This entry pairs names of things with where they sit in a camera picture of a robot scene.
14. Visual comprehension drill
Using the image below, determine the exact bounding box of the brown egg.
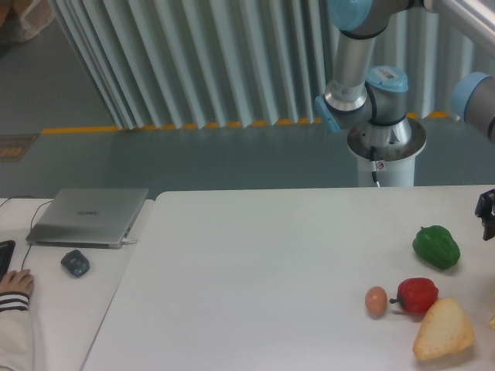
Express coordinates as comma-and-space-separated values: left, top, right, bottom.
365, 286, 387, 315

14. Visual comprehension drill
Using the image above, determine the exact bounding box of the person's hand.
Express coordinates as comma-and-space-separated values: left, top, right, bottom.
0, 269, 34, 297

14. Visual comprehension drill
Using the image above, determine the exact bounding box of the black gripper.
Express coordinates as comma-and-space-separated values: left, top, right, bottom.
475, 189, 495, 240

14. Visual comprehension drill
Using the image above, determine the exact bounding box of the black keyboard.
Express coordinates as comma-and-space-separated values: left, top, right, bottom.
0, 240, 15, 280

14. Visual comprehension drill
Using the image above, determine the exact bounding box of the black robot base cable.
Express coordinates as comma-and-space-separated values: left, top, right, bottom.
369, 145, 382, 188

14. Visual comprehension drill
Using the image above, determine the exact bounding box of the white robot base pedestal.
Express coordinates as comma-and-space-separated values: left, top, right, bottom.
347, 117, 426, 187

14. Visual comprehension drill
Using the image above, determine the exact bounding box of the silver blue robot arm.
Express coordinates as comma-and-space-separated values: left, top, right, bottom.
315, 1, 494, 187

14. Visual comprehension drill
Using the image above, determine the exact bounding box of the white striped sleeve forearm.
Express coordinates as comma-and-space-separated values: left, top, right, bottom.
1, 291, 34, 370

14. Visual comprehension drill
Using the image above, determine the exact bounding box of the silver closed laptop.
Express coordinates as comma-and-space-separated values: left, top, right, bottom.
26, 188, 149, 249

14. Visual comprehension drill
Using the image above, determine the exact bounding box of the dark grey computer mouse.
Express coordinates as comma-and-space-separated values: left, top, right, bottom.
60, 250, 90, 278

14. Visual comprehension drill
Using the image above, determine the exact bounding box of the green bell pepper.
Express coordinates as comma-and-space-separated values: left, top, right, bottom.
411, 225, 461, 271

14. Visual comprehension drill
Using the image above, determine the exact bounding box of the red bell pepper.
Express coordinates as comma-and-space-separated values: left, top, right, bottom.
389, 277, 439, 314

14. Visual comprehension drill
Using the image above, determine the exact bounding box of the slice of bread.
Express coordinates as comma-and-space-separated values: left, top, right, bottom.
413, 297, 476, 361

